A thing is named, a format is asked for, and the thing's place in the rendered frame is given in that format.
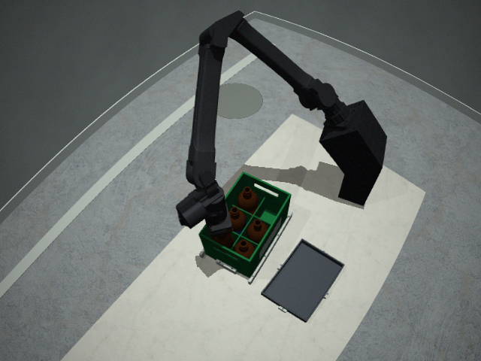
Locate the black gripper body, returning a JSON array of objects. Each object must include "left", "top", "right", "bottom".
[{"left": 208, "top": 203, "right": 232, "bottom": 236}]

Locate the green crate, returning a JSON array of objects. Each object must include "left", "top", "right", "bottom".
[{"left": 198, "top": 172, "right": 292, "bottom": 278}]

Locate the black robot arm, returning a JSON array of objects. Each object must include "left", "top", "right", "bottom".
[{"left": 176, "top": 11, "right": 358, "bottom": 229}]

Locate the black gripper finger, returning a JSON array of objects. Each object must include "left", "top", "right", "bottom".
[{"left": 210, "top": 227, "right": 233, "bottom": 238}]

